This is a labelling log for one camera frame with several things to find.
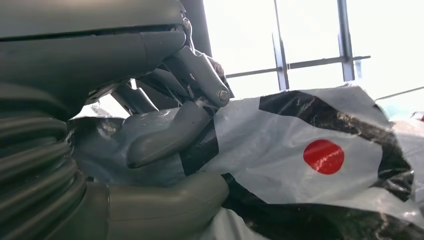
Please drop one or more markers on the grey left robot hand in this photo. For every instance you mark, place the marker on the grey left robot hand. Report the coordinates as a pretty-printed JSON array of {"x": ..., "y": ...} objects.
[{"x": 82, "y": 49}]

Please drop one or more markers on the grey parcel black print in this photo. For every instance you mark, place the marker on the grey parcel black print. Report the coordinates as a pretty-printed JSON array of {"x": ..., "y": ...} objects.
[{"x": 281, "y": 165}]

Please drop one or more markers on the dark window frame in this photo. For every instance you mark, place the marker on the dark window frame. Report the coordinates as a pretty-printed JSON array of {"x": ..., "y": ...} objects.
[{"x": 281, "y": 66}]

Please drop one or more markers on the white conveyor side rail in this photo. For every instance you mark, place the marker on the white conveyor side rail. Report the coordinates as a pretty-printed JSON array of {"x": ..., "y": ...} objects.
[{"x": 404, "y": 92}]

